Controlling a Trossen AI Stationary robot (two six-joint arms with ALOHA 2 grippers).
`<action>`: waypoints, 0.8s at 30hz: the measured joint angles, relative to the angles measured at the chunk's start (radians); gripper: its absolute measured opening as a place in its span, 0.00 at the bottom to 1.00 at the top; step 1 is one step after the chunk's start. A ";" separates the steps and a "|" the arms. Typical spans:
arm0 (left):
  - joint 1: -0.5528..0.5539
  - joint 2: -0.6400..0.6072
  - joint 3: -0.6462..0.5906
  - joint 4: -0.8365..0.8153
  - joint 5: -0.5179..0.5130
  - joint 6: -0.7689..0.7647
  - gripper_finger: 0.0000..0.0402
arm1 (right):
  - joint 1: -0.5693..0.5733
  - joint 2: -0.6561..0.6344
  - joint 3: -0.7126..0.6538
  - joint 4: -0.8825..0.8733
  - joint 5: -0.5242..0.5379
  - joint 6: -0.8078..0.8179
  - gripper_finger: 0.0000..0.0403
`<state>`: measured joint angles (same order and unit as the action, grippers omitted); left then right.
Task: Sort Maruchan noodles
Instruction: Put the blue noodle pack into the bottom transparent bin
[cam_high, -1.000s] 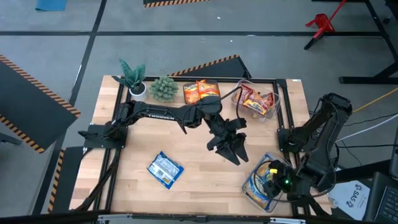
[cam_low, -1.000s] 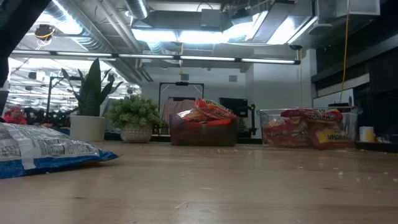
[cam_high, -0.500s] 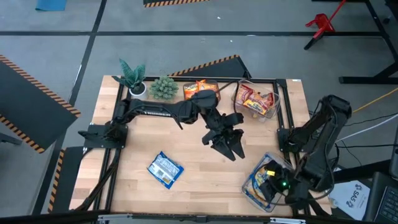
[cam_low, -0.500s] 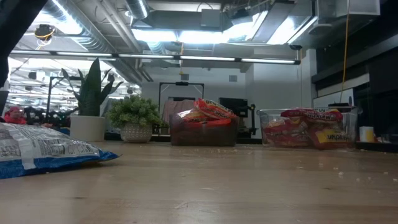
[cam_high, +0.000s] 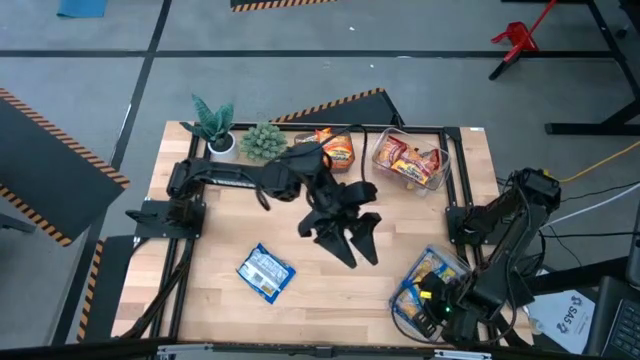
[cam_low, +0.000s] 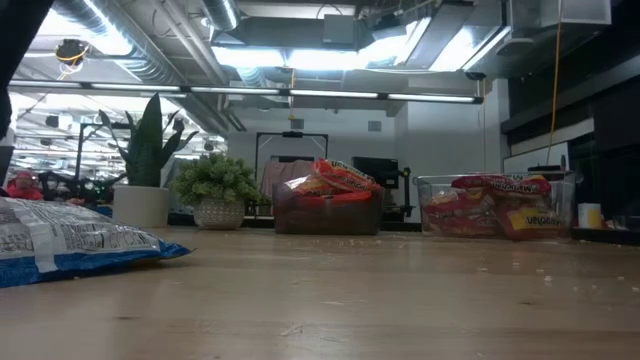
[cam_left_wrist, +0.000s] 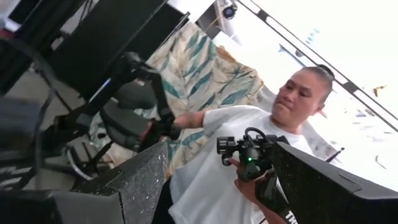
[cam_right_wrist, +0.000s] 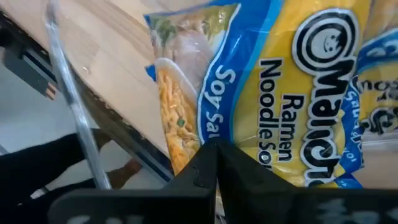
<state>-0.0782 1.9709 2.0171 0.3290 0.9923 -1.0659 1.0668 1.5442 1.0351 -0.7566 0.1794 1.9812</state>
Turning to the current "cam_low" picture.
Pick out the orange Maruchan ramen pack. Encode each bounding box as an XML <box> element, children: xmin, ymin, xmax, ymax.
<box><xmin>312</xmin><ymin>157</ymin><xmax>384</xmax><ymax>194</ymax></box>
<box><xmin>284</xmin><ymin>174</ymin><xmax>341</xmax><ymax>197</ymax></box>

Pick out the clear plastic bin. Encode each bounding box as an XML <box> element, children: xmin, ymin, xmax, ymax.
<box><xmin>413</xmin><ymin>171</ymin><xmax>576</xmax><ymax>240</ymax></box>

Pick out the blue Maruchan ramen pack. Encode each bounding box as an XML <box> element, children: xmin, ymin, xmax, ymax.
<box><xmin>0</xmin><ymin>196</ymin><xmax>194</xmax><ymax>290</ymax></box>

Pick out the smoky grey plastic bin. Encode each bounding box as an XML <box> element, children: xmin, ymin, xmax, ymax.
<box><xmin>272</xmin><ymin>180</ymin><xmax>387</xmax><ymax>236</ymax></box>

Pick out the black monitor on stand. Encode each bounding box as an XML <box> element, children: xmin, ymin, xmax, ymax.
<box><xmin>352</xmin><ymin>156</ymin><xmax>415</xmax><ymax>221</ymax></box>

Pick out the long linear ceiling light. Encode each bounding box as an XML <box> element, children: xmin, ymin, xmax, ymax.
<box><xmin>7</xmin><ymin>79</ymin><xmax>485</xmax><ymax>105</ymax></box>

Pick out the round green succulent in pot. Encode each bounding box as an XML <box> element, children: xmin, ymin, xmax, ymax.
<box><xmin>170</xmin><ymin>152</ymin><xmax>261</xmax><ymax>231</ymax></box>

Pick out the grey ventilation unit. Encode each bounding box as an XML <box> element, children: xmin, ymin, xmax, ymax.
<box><xmin>212</xmin><ymin>13</ymin><xmax>381</xmax><ymax>51</ymax></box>

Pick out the snake plant in white pot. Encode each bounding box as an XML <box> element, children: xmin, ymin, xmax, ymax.
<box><xmin>98</xmin><ymin>92</ymin><xmax>200</xmax><ymax>229</ymax></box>

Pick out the white and yellow cup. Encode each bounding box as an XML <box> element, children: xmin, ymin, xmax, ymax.
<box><xmin>577</xmin><ymin>202</ymin><xmax>604</xmax><ymax>230</ymax></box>

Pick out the small silver ventilation duct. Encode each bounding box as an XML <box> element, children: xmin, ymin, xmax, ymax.
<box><xmin>199</xmin><ymin>0</ymin><xmax>242</xmax><ymax>32</ymax></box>

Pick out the large silver ventilation duct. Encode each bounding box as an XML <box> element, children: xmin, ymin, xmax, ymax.
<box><xmin>49</xmin><ymin>0</ymin><xmax>246</xmax><ymax>134</ymax></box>

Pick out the background black rig frame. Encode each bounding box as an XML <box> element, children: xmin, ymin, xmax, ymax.
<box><xmin>73</xmin><ymin>121</ymin><xmax>124</xmax><ymax>186</ymax></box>

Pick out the yellow extension cable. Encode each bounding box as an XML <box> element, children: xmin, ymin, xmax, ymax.
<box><xmin>544</xmin><ymin>0</ymin><xmax>564</xmax><ymax>166</ymax></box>

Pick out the black ceiling cable reel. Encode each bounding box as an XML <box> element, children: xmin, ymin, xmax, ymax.
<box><xmin>53</xmin><ymin>38</ymin><xmax>91</xmax><ymax>66</ymax></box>

